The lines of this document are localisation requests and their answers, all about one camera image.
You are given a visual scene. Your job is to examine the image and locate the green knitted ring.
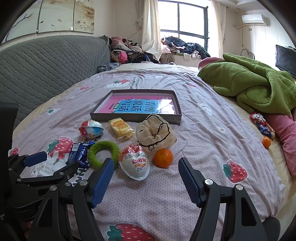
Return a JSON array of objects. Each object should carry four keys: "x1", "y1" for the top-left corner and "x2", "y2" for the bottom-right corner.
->
[{"x1": 87, "y1": 140, "x2": 121, "y2": 170}]

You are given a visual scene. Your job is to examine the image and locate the blue snack wrapper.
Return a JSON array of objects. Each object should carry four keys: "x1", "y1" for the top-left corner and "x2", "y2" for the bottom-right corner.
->
[{"x1": 66, "y1": 141, "x2": 95, "y2": 169}]

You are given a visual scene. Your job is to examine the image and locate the large orange tangerine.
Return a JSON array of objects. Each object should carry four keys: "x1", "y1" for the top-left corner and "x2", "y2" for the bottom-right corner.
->
[{"x1": 153, "y1": 149, "x2": 174, "y2": 169}]

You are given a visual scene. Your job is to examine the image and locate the yellow cracker packet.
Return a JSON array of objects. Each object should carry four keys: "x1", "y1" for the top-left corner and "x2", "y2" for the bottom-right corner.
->
[{"x1": 109, "y1": 118, "x2": 135, "y2": 141}]

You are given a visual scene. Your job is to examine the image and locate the red blue egg toy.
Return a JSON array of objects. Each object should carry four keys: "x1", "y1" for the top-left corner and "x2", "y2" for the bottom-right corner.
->
[{"x1": 79, "y1": 120, "x2": 104, "y2": 140}]

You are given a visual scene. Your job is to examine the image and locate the small tangerine at edge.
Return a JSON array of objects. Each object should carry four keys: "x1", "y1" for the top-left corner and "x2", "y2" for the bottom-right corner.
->
[{"x1": 261, "y1": 137, "x2": 271, "y2": 149}]

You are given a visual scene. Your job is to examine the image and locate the red blue candy wrappers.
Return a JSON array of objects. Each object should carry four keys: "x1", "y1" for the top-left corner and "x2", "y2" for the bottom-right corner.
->
[{"x1": 249, "y1": 113, "x2": 275, "y2": 140}]

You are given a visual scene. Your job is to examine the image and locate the grey quilted headboard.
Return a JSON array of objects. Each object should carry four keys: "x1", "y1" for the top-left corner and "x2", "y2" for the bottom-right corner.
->
[{"x1": 0, "y1": 35, "x2": 110, "y2": 126}]

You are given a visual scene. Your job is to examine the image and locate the pink pillow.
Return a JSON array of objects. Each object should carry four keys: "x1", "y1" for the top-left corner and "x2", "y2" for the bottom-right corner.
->
[{"x1": 265, "y1": 114, "x2": 296, "y2": 176}]

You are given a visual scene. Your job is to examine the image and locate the dark patterned cloth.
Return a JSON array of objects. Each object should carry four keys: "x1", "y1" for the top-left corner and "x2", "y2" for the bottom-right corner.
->
[{"x1": 96, "y1": 62, "x2": 119, "y2": 73}]

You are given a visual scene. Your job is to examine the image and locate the green blanket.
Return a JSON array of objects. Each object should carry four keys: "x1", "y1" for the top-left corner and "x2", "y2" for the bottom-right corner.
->
[{"x1": 198, "y1": 53, "x2": 295, "y2": 115}]

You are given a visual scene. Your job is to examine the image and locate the clothes pile by headboard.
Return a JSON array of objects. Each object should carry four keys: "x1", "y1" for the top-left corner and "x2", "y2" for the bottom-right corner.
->
[{"x1": 108, "y1": 36, "x2": 160, "y2": 64}]

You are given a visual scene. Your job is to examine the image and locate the dark clothes on windowsill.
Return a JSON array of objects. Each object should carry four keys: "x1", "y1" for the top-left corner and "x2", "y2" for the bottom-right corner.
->
[{"x1": 161, "y1": 36, "x2": 210, "y2": 59}]

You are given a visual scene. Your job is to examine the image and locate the dark framed window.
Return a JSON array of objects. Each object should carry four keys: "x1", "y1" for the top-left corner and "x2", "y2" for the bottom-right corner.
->
[{"x1": 158, "y1": 1, "x2": 210, "y2": 49}]

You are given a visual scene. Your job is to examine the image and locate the cream curtain left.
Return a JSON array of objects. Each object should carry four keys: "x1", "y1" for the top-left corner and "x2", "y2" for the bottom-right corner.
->
[{"x1": 135, "y1": 0, "x2": 162, "y2": 60}]

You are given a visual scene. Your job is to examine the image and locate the cream curtain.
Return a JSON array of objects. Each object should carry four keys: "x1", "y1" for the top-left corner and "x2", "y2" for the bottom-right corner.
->
[
  {"x1": 212, "y1": 1, "x2": 227, "y2": 58},
  {"x1": 135, "y1": 0, "x2": 162, "y2": 60}
]

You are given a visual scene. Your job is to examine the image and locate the cream curtain right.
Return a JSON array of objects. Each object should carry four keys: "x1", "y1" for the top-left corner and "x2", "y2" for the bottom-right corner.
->
[{"x1": 212, "y1": 1, "x2": 227, "y2": 58}]

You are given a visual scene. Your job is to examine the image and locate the white air conditioner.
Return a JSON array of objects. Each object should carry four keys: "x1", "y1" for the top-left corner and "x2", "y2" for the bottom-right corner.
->
[{"x1": 241, "y1": 14, "x2": 269, "y2": 26}]

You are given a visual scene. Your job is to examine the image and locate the floral wall painting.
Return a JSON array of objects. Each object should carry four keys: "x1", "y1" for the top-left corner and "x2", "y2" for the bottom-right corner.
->
[{"x1": 3, "y1": 0, "x2": 95, "y2": 43}]

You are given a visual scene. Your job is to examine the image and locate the black wall television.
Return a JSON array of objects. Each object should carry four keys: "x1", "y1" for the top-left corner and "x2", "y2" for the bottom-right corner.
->
[{"x1": 275, "y1": 45, "x2": 296, "y2": 78}]

